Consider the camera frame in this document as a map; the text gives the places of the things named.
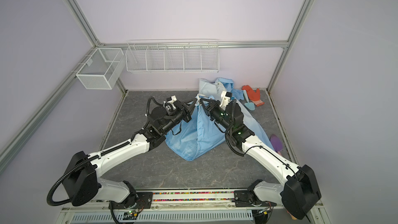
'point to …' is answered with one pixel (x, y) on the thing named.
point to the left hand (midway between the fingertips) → (200, 101)
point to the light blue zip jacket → (199, 134)
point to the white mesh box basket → (103, 69)
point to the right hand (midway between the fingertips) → (199, 100)
